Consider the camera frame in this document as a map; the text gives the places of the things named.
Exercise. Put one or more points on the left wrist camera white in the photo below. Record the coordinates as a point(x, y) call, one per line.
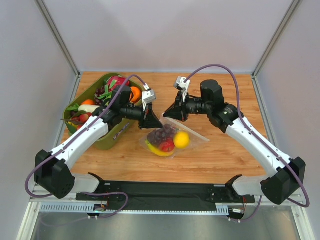
point(148, 96)

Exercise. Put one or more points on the fake red cherry bunch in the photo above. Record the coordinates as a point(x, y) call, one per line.
point(79, 121)

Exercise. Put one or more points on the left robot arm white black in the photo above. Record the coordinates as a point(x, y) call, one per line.
point(53, 169)

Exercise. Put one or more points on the clear zip top bag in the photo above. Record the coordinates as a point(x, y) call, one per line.
point(195, 138)

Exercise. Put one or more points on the fake orange persimmon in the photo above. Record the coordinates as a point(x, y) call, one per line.
point(136, 94)

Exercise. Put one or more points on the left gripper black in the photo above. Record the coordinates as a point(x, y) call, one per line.
point(144, 117)

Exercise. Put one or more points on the fake purple grapes in bag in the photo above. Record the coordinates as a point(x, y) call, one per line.
point(161, 135)

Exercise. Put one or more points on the fake red apple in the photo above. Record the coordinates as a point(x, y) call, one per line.
point(167, 146)

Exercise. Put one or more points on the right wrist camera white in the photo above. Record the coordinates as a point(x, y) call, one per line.
point(182, 84)

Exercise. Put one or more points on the fake yellow banana bunch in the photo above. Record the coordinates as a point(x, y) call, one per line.
point(156, 151)

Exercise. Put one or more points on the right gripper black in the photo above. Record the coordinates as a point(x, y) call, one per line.
point(181, 109)

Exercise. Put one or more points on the olive green plastic bin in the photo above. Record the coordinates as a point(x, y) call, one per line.
point(114, 135)

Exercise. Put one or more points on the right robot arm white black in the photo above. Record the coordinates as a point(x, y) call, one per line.
point(283, 173)

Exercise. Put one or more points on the black base mat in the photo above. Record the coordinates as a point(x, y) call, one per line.
point(162, 196)

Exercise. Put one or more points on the fake small orange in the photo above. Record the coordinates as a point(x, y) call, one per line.
point(88, 102)

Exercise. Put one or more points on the fake pink dragon fruit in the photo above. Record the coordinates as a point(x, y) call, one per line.
point(115, 81)

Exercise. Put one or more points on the fake white radish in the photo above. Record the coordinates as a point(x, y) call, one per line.
point(88, 108)

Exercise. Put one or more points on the fake dark grapes in bin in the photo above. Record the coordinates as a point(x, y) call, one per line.
point(98, 96)

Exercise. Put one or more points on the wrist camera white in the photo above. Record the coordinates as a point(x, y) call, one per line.
point(148, 96)
point(182, 84)

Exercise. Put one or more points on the fake yellow lemon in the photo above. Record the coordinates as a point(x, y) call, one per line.
point(181, 140)

